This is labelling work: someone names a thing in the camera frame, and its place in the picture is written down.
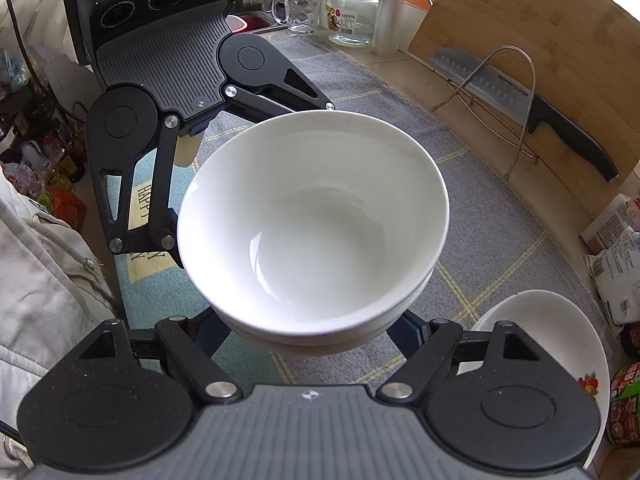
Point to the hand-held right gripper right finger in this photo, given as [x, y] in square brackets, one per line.
[412, 335]

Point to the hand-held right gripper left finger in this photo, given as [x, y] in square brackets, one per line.
[207, 332]

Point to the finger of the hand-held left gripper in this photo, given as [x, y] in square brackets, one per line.
[265, 105]
[160, 200]

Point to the white floral plate with stain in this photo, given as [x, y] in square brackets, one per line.
[550, 320]

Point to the teal mat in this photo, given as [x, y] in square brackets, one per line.
[150, 300]

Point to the red basin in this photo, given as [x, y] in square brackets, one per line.
[250, 21]

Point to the clear glass mug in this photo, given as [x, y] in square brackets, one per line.
[300, 12]

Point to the pile of colourful packets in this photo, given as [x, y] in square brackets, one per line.
[40, 170]

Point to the glass jar green lid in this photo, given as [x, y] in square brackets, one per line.
[352, 15]

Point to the grey checked cloth mat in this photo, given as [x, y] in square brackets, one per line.
[500, 220]

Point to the stack of clear plastic cups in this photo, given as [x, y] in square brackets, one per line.
[390, 10]

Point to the person's white jacket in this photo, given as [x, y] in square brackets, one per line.
[45, 320]

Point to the white seasoning bag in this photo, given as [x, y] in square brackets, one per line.
[620, 285]

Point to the dark soy sauce bottle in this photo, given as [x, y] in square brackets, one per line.
[631, 340]

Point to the green lid sauce jar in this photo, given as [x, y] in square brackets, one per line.
[625, 405]

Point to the red and white packet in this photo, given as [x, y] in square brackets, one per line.
[610, 225]

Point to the bamboo cutting board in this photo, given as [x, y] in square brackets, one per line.
[550, 20]

